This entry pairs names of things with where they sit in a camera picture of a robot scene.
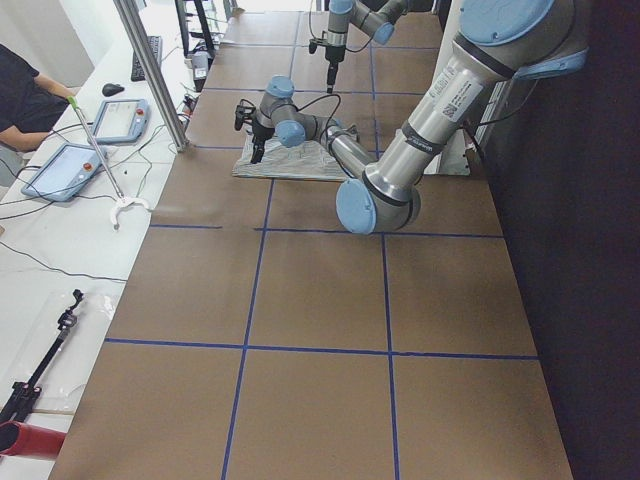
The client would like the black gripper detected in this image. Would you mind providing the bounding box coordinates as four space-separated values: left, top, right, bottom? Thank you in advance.
234 99 275 164
325 45 346 94

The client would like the navy white striped polo shirt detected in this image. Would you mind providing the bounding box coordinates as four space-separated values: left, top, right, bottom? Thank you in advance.
231 126 364 181

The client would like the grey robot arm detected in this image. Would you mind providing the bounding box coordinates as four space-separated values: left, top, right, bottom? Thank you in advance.
308 0 415 94
234 0 592 235

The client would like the far blue teach pendant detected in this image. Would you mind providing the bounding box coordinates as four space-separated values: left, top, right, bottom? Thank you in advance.
92 99 150 145

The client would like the blue teach pendant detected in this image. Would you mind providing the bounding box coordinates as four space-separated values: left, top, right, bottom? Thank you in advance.
21 143 102 202
92 99 150 145

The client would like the black keyboard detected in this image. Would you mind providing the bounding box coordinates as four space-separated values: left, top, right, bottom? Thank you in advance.
130 35 164 83

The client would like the white reacher grabber tool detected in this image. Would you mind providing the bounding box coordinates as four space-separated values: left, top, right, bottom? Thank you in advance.
67 96 151 231

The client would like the black computer mouse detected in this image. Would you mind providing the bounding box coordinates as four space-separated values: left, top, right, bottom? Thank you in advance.
101 83 125 97

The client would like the near blue teach pendant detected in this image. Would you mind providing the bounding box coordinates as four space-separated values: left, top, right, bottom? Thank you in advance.
21 143 102 202

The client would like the person in black shirt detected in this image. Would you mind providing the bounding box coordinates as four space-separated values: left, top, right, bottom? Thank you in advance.
1 45 75 152

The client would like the black tripod stick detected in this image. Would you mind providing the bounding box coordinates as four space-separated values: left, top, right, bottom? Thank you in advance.
0 288 85 426

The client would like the red cylinder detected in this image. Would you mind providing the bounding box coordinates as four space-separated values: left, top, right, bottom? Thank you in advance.
1 421 66 460

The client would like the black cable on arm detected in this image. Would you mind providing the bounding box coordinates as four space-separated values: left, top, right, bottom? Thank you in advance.
294 92 344 126

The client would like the aluminium frame post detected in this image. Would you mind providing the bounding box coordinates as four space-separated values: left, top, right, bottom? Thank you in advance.
113 0 188 153

